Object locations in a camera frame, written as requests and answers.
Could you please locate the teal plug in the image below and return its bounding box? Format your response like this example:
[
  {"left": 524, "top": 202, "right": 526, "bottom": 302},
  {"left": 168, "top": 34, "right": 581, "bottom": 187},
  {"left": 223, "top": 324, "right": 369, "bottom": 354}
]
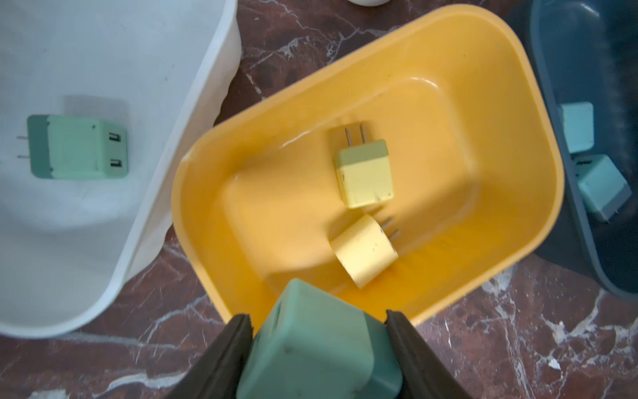
[
  {"left": 574, "top": 154, "right": 632, "bottom": 223},
  {"left": 559, "top": 101, "right": 595, "bottom": 154}
]

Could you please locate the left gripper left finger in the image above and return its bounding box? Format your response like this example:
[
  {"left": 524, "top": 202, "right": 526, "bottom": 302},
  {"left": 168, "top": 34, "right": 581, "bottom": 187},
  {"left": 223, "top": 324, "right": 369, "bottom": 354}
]
[{"left": 167, "top": 314, "right": 254, "bottom": 399}]

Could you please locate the white storage box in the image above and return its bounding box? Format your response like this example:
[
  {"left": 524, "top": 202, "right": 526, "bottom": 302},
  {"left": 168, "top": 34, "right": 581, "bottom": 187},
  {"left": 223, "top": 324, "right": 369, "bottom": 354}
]
[{"left": 1, "top": 1, "right": 241, "bottom": 338}]

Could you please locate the dark teal storage box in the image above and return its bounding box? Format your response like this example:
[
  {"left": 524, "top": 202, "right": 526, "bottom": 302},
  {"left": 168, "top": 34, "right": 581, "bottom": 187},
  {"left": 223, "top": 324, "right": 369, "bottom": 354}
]
[{"left": 506, "top": 1, "right": 637, "bottom": 301}]

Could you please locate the yellow storage box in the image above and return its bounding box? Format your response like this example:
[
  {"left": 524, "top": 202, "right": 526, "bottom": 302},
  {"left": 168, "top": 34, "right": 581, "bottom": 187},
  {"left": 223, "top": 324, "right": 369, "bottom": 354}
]
[{"left": 171, "top": 5, "right": 565, "bottom": 327}]

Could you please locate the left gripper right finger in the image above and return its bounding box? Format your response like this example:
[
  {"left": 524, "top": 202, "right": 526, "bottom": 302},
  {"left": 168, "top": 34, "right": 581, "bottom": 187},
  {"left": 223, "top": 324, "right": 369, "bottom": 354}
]
[{"left": 385, "top": 310, "right": 471, "bottom": 399}]

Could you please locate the yellow plug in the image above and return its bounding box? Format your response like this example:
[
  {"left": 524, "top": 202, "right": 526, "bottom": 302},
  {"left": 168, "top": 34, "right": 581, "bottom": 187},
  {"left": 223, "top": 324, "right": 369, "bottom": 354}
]
[
  {"left": 330, "top": 214, "right": 399, "bottom": 289},
  {"left": 334, "top": 122, "right": 395, "bottom": 209}
]

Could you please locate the green plug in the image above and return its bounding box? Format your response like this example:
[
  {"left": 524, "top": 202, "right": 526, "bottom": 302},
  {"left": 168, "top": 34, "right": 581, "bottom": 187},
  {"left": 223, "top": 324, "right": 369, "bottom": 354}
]
[
  {"left": 236, "top": 279, "right": 403, "bottom": 398},
  {"left": 17, "top": 114, "right": 129, "bottom": 181}
]

